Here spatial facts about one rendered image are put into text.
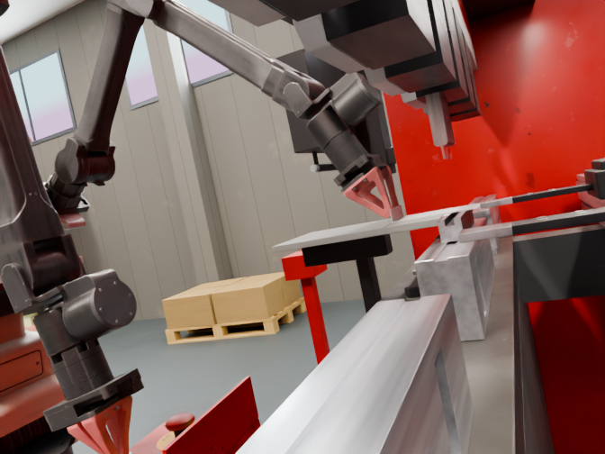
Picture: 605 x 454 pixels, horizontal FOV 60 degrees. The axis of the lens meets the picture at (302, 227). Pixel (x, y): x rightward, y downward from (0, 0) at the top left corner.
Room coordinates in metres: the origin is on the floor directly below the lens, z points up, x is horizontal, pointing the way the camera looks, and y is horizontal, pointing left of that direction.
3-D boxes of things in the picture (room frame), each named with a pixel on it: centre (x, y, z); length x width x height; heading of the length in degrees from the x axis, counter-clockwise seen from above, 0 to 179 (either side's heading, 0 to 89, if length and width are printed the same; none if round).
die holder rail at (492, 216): (1.31, -0.45, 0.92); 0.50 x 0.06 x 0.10; 157
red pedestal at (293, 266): (2.70, 0.03, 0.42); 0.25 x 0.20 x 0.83; 67
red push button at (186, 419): (0.70, 0.21, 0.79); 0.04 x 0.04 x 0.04
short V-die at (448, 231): (0.78, -0.23, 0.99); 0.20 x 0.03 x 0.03; 157
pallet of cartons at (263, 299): (4.98, 0.79, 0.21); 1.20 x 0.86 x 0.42; 62
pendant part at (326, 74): (2.14, -0.17, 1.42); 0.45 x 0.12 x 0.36; 154
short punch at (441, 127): (0.80, -0.24, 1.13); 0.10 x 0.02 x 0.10; 157
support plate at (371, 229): (0.86, -0.10, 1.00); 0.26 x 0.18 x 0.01; 67
